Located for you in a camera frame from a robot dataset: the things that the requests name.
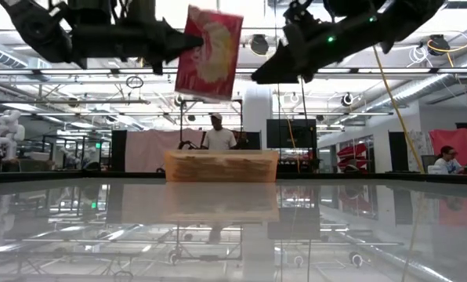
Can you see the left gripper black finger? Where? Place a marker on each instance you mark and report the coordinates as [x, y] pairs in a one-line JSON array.
[[178, 39]]

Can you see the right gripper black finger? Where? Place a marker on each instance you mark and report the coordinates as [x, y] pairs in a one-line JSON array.
[[276, 70]]

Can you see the red popcorn bag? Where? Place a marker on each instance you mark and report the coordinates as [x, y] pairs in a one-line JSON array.
[[210, 58]]

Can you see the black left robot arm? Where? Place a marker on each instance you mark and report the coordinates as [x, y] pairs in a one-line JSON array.
[[33, 27]]

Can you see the black monitor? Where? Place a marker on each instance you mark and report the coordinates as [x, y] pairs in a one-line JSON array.
[[292, 133]]

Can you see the long white ceiling light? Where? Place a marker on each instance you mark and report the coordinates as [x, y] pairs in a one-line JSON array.
[[374, 70]]

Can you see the person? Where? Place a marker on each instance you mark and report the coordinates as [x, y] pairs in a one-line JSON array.
[[447, 164], [219, 139]]

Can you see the orange cardboard box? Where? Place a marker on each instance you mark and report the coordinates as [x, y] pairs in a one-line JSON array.
[[221, 166]]

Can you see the pink cloth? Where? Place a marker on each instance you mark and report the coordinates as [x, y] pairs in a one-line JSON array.
[[151, 149]]

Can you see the white robot figure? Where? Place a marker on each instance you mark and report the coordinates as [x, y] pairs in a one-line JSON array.
[[8, 135]]

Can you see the red cloth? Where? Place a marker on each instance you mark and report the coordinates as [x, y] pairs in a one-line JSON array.
[[453, 139]]

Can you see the black frame stand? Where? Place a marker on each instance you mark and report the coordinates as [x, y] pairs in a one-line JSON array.
[[239, 117]]

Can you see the black metal table frame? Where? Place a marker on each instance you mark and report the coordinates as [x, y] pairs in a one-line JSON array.
[[61, 177]]

